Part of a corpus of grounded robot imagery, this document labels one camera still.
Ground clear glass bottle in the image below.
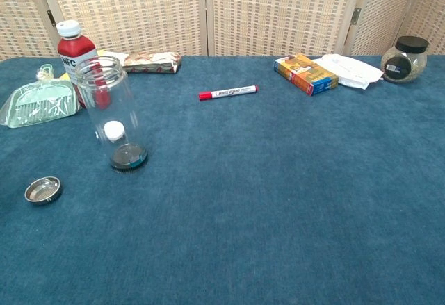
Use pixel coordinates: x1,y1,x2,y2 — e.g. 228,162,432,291
74,56,149,174

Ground white tissue pack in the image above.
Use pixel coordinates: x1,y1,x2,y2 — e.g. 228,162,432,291
311,53,385,91

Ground blue table cloth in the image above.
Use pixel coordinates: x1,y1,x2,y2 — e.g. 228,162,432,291
0,54,445,305

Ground brown red snack package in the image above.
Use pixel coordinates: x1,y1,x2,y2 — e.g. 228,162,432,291
123,51,182,74

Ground woven folding screen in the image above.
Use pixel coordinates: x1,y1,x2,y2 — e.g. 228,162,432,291
0,0,445,62

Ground red whiteboard marker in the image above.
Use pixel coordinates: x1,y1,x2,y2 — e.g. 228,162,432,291
198,85,259,101

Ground orange yellow carton box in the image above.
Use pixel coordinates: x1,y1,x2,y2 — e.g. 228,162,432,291
273,53,340,97

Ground green dustpan brush set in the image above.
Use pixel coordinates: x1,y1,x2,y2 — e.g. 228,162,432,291
0,63,81,129

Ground small white cap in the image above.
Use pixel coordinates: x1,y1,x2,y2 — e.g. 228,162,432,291
103,120,125,143

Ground red juice bottle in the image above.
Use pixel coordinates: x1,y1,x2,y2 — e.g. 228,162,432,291
56,19,113,110

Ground round jar black lid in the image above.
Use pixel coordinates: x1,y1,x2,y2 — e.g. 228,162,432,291
380,35,430,84

